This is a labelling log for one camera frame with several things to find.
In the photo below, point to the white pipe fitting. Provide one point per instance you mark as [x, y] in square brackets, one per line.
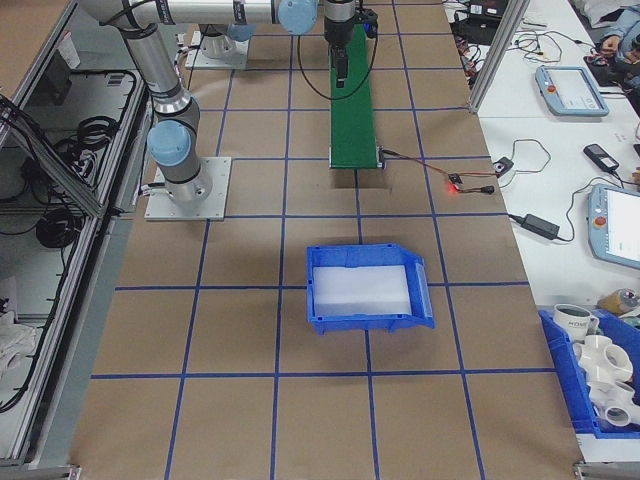
[600, 355]
[612, 402]

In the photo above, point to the blue storage bin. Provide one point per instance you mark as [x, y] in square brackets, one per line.
[565, 370]

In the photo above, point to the blue open-front plastic bin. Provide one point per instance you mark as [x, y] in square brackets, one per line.
[367, 325]

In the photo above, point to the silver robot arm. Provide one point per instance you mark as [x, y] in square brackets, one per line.
[240, 31]
[160, 65]

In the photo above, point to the white mug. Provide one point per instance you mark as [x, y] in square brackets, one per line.
[570, 322]

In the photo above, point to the aluminium corner rail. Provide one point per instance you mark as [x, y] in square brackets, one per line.
[40, 472]
[607, 472]

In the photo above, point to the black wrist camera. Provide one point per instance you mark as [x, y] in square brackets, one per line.
[370, 22]

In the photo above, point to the bystander sleeved forearm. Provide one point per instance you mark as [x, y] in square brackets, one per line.
[627, 15]

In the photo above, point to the green conveyor belt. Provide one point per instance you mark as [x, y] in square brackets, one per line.
[352, 130]

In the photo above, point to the light blue teach pendant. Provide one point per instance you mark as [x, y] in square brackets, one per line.
[570, 92]
[615, 225]

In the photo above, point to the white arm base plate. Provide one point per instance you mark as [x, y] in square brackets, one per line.
[235, 61]
[220, 200]

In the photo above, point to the black barrel connector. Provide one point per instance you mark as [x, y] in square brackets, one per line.
[485, 190]

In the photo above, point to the slim black power adapter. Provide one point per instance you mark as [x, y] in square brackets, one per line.
[540, 225]

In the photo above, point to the yellow round object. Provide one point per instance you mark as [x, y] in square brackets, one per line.
[620, 301]

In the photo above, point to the small controller board red LED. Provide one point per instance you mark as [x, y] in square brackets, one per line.
[454, 180]

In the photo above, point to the bystander hand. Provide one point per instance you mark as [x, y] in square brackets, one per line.
[609, 45]

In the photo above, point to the metal V-shaped frame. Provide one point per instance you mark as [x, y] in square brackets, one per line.
[100, 210]

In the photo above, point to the white cloth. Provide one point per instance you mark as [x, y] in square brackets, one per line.
[15, 345]

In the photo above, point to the small black square device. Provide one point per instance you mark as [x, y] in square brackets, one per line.
[502, 165]

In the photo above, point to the black phone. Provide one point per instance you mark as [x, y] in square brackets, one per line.
[602, 157]

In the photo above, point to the aluminium profile post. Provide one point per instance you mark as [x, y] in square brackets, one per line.
[495, 50]

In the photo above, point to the black computer with label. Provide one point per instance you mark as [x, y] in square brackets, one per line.
[482, 9]

